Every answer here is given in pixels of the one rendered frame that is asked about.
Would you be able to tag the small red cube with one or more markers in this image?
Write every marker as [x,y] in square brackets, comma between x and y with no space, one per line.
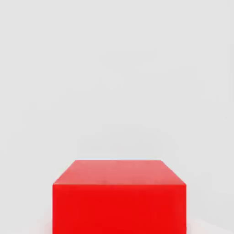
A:
[119,204]

